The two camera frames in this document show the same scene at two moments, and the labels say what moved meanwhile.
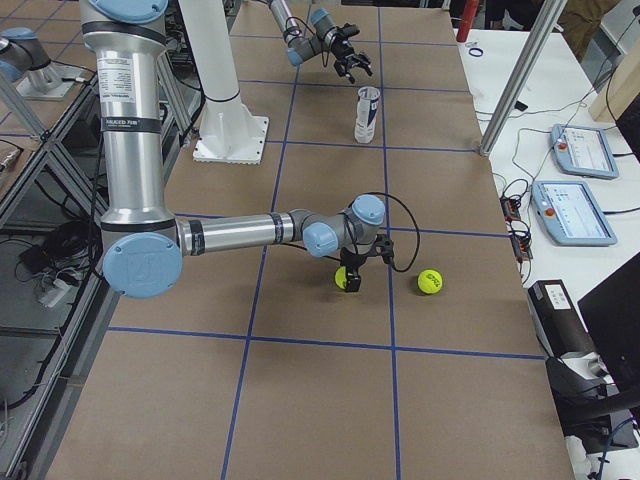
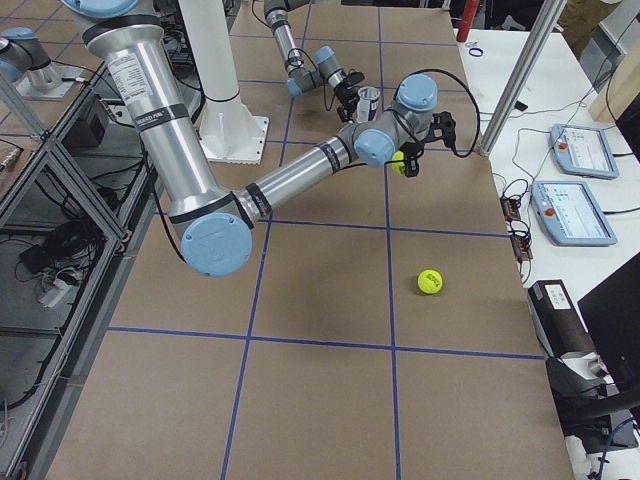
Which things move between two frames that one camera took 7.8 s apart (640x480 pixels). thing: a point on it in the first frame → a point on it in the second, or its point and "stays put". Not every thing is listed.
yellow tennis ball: x=430 y=281 stays put
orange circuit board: x=510 y=210 stays put
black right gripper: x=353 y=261 → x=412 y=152
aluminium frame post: x=524 y=76 stays put
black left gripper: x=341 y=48 → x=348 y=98
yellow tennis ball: x=341 y=277 → x=399 y=166
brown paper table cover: x=257 y=364 stays put
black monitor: x=612 y=312 stays put
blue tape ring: x=475 y=49 stays put
